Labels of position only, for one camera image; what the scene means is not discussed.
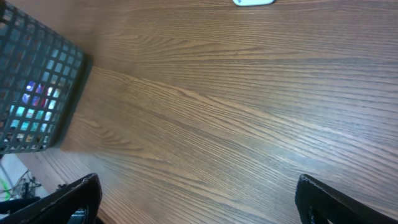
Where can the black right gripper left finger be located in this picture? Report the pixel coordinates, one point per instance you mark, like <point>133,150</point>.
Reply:
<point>77,202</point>

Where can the dark grey plastic basket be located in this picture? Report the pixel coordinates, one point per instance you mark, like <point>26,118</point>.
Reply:
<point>43,76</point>

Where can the white barcode scanner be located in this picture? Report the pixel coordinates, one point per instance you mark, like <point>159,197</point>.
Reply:
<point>245,3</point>

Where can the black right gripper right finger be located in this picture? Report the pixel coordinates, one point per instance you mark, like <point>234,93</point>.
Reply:
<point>319,203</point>

